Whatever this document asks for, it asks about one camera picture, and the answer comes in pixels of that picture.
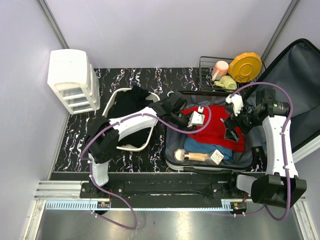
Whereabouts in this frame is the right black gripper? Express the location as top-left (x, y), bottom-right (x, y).
top-left (222, 102), bottom-right (263, 142)

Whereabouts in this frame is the black white space suitcase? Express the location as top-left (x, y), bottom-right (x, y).
top-left (164, 38), bottom-right (320, 174)

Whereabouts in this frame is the red cloth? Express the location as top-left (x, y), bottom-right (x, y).
top-left (187, 105), bottom-right (245, 153)

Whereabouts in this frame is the blue cloth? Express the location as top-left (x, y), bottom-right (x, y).
top-left (183, 137), bottom-right (233, 161)

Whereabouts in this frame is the white plastic basin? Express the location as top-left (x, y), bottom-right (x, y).
top-left (102, 88), bottom-right (160, 152)

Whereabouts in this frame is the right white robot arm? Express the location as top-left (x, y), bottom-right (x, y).
top-left (226, 89), bottom-right (307, 209)

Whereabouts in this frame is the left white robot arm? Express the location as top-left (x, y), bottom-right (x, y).
top-left (85, 92), bottom-right (245, 198)

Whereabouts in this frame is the grey square box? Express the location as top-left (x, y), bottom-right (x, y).
top-left (206, 149), bottom-right (224, 166)

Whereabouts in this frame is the cream gold tube bottle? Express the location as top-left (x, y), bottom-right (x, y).
top-left (183, 152), bottom-right (210, 162)

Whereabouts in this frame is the green ceramic mug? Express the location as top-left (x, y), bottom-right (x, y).
top-left (214, 75), bottom-right (238, 92)

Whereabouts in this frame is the pink plastic cup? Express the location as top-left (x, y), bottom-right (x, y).
top-left (211, 60), bottom-right (229, 81)

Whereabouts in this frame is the yellow round plate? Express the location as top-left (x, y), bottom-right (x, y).
top-left (228, 52), bottom-right (263, 83)

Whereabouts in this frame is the white drawer organizer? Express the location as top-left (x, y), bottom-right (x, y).
top-left (47, 49), bottom-right (101, 115)

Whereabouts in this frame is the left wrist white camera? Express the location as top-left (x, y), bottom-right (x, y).
top-left (187, 106), bottom-right (205, 128)

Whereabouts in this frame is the wrist white camera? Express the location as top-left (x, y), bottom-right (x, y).
top-left (187, 106), bottom-right (205, 128)
top-left (225, 94), bottom-right (244, 117)

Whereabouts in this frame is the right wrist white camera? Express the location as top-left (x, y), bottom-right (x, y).
top-left (225, 94), bottom-right (244, 117)

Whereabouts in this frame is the black wire dish rack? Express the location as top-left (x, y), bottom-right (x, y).
top-left (198, 56), bottom-right (267, 95)

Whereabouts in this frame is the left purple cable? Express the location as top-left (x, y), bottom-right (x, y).
top-left (80, 104), bottom-right (213, 230)

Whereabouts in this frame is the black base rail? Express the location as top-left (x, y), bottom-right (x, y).
top-left (79, 171), bottom-right (258, 202)

